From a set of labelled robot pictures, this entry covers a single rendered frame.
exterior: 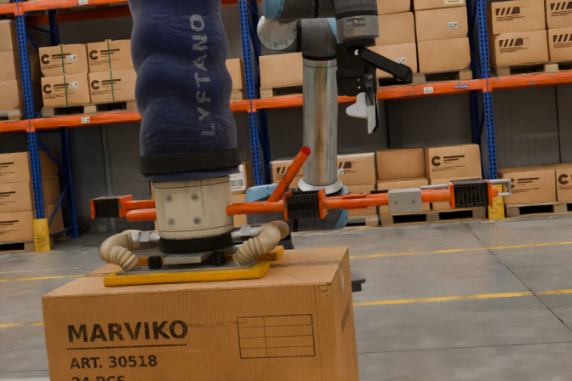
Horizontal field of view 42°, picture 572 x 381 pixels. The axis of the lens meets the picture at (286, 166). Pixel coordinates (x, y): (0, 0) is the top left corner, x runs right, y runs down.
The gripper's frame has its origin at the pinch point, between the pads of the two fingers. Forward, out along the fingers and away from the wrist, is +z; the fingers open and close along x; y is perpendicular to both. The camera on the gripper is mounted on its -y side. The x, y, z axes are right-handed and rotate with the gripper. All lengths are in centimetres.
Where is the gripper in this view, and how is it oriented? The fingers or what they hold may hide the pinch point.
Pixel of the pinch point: (375, 133)
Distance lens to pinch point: 162.2
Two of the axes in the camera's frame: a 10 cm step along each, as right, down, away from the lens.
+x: -1.8, 0.6, -9.8
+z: 0.8, 10.0, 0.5
